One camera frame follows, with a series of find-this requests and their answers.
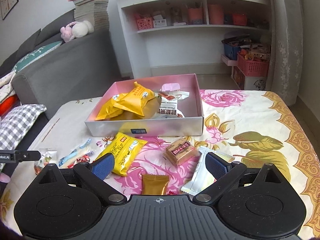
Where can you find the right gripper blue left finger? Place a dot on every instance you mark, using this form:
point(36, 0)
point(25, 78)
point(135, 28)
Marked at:
point(92, 178)

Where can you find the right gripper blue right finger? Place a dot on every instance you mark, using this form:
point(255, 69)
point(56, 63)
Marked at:
point(227, 175)

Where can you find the white cream snack pack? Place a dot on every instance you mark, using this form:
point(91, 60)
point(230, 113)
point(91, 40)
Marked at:
point(202, 178)

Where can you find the white blue bread stick pack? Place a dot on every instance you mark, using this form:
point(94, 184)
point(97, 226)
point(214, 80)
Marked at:
point(78, 152)

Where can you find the pecan kernel snack pack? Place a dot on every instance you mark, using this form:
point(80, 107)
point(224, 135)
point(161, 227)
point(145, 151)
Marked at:
point(48, 156)

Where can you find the yellow snack pack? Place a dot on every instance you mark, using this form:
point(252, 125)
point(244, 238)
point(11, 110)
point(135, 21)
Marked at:
point(135, 100)
point(124, 148)

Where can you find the brown wafer snack pack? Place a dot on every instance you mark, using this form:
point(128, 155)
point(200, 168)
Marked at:
point(180, 151)

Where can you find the gold snack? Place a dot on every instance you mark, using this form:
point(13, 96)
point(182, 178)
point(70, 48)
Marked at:
point(154, 184)

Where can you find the red snack pack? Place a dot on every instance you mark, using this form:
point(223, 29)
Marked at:
point(84, 158)

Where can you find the checkered grey pillow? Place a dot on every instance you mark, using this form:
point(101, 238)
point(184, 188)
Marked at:
point(17, 123)

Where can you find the floral tablecloth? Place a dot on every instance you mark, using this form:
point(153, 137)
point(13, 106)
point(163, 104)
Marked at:
point(248, 126)

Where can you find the pink silver cardboard box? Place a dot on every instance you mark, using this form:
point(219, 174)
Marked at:
point(136, 125)

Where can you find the yellow snack pack in box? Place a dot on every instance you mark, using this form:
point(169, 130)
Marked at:
point(135, 100)

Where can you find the white storage box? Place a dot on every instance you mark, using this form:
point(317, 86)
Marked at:
point(247, 82)

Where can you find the pecan pack in box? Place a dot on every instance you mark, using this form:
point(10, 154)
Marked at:
point(169, 104)

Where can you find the teal cushion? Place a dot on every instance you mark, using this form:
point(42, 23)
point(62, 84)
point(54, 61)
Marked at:
point(35, 55)

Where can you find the grey sofa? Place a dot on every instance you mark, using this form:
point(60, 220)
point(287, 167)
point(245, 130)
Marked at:
point(80, 69)

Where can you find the pink basket on floor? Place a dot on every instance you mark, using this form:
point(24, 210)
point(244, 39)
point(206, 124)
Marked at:
point(252, 68)

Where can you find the blue storage bin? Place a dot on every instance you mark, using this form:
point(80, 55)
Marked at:
point(231, 51)

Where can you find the lace curtain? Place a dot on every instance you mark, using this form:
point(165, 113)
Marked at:
point(286, 60)

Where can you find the plush bunny toy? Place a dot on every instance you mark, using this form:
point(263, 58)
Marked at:
point(76, 30)

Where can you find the red shelf basket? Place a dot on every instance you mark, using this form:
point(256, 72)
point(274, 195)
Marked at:
point(239, 19)

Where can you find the white bookshelf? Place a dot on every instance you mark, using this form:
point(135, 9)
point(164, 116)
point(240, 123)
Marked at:
point(173, 46)

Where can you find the small pink shelf basket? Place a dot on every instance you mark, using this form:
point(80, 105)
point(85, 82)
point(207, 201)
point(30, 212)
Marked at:
point(144, 22)

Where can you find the pink pen holder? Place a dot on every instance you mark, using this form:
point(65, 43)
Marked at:
point(195, 16)

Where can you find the pink cup holder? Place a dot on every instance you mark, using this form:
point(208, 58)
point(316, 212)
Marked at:
point(216, 14)

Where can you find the stack of books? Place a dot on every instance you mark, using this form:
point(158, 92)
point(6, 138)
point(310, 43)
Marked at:
point(94, 11)

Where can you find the wall picture frame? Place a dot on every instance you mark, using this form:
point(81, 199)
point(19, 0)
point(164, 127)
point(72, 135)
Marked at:
point(6, 7)

